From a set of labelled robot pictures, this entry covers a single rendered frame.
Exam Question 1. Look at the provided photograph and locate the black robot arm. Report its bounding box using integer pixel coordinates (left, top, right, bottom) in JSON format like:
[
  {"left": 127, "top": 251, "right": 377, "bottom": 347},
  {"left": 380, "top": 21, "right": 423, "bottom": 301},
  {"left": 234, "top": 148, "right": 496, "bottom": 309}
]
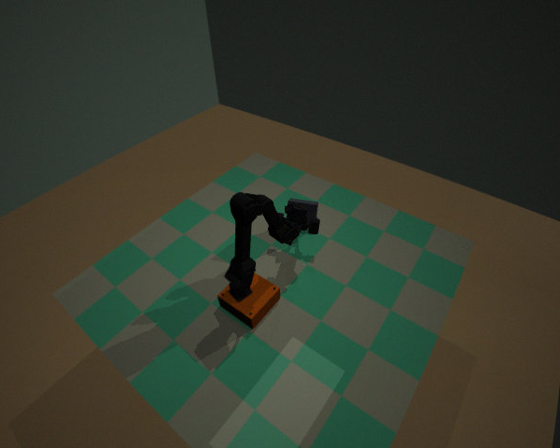
[{"left": 224, "top": 192, "right": 308, "bottom": 302}]

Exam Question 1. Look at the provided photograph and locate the dark grey sloped panel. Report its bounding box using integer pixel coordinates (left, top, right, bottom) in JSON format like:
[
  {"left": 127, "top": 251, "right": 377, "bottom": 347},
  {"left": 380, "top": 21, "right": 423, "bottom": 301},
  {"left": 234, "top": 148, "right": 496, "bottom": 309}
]
[{"left": 288, "top": 198, "right": 318, "bottom": 224}]

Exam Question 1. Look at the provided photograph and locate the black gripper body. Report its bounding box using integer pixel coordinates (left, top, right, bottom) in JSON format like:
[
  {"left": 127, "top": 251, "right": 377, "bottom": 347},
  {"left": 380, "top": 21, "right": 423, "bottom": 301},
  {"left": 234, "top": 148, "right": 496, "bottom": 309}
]
[{"left": 278, "top": 213, "right": 320, "bottom": 234}]

